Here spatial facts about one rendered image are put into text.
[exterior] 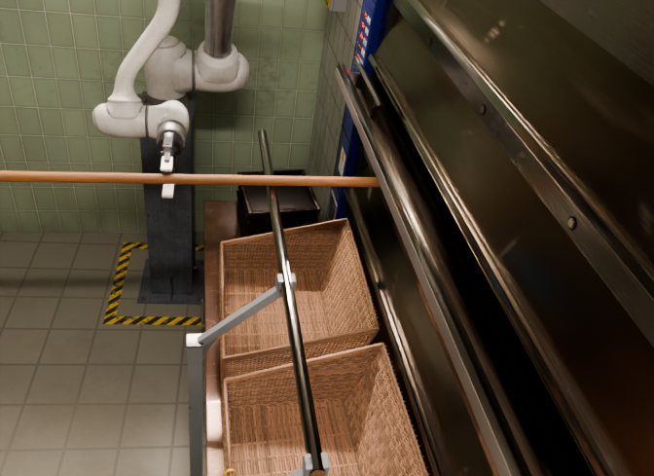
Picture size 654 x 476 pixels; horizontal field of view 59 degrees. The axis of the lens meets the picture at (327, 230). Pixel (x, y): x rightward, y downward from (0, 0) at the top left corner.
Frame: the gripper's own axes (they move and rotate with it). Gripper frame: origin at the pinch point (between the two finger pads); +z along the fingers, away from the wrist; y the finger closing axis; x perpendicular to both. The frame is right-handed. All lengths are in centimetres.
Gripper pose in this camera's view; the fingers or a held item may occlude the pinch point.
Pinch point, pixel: (166, 178)
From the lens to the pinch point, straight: 170.7
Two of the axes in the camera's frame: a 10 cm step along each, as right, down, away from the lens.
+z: 1.5, 6.3, -7.6
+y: -1.3, 7.7, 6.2
